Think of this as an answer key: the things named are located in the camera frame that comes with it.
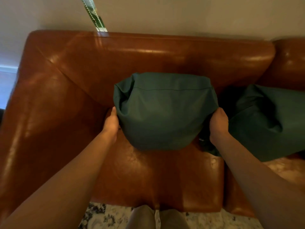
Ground green patterned strap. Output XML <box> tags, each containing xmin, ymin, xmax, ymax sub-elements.
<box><xmin>79</xmin><ymin>0</ymin><xmax>108</xmax><ymax>32</ymax></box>

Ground person's right hand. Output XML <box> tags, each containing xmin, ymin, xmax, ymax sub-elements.
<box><xmin>209</xmin><ymin>107</ymin><xmax>229</xmax><ymax>145</ymax></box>

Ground patterned rug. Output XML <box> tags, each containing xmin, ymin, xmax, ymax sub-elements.
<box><xmin>78</xmin><ymin>202</ymin><xmax>265</xmax><ymax>229</ymax></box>

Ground person's grey trousers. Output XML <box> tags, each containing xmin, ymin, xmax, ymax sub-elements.
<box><xmin>125</xmin><ymin>205</ymin><xmax>190</xmax><ymax>229</ymax></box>

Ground green cushion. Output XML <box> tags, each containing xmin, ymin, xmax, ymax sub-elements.
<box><xmin>113</xmin><ymin>72</ymin><xmax>219</xmax><ymax>151</ymax></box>
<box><xmin>203</xmin><ymin>84</ymin><xmax>305</xmax><ymax>162</ymax></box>

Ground person's right forearm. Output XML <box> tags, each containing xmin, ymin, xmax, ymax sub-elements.
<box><xmin>211</xmin><ymin>132</ymin><xmax>305</xmax><ymax>229</ymax></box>

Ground person's left forearm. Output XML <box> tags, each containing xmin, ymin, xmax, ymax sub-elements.
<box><xmin>0</xmin><ymin>130</ymin><xmax>117</xmax><ymax>229</ymax></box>

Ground brown leather sofa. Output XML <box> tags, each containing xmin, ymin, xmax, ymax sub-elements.
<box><xmin>0</xmin><ymin>30</ymin><xmax>305</xmax><ymax>218</ymax></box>

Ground person's left hand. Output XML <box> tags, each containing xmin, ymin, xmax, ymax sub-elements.
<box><xmin>102</xmin><ymin>107</ymin><xmax>120</xmax><ymax>143</ymax></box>

